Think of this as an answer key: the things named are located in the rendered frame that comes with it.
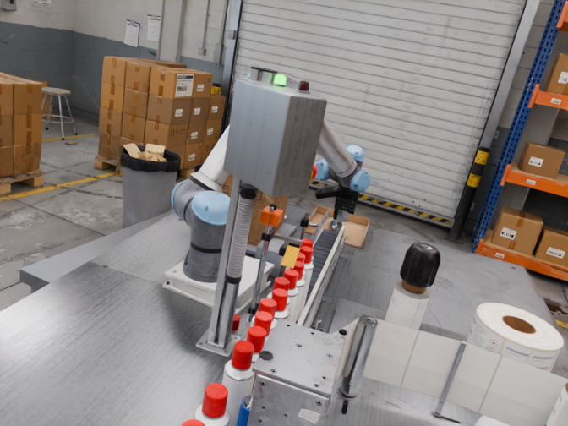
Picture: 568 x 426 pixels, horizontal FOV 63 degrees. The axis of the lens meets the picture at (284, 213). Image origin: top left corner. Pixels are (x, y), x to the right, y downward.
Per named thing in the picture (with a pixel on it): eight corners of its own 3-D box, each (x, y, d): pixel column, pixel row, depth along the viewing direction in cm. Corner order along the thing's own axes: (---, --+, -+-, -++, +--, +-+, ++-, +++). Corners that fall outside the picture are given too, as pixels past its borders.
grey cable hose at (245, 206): (237, 286, 96) (254, 190, 89) (221, 281, 97) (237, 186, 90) (243, 280, 99) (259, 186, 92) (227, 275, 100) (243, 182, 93)
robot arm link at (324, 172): (330, 166, 159) (355, 159, 164) (311, 157, 168) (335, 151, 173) (330, 188, 162) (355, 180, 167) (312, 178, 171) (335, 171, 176)
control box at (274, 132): (270, 198, 87) (291, 94, 80) (221, 169, 98) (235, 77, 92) (310, 194, 93) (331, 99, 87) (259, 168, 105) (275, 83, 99)
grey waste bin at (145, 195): (149, 244, 348) (157, 165, 328) (104, 226, 361) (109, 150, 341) (182, 229, 386) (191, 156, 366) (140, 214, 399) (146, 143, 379)
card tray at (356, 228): (362, 248, 195) (363, 239, 194) (302, 232, 200) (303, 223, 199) (368, 226, 223) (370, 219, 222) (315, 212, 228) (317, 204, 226)
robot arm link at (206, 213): (199, 251, 129) (202, 205, 124) (182, 232, 139) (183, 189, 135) (238, 246, 135) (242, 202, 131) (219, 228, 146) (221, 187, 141)
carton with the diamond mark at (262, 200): (264, 248, 172) (278, 178, 163) (204, 232, 175) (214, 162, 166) (283, 223, 200) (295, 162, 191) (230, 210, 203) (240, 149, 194)
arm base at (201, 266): (215, 288, 131) (217, 256, 127) (172, 272, 136) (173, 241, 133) (243, 268, 144) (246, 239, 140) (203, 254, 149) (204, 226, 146)
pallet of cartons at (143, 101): (160, 189, 467) (172, 72, 429) (91, 167, 490) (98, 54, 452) (217, 169, 575) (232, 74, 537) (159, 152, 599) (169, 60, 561)
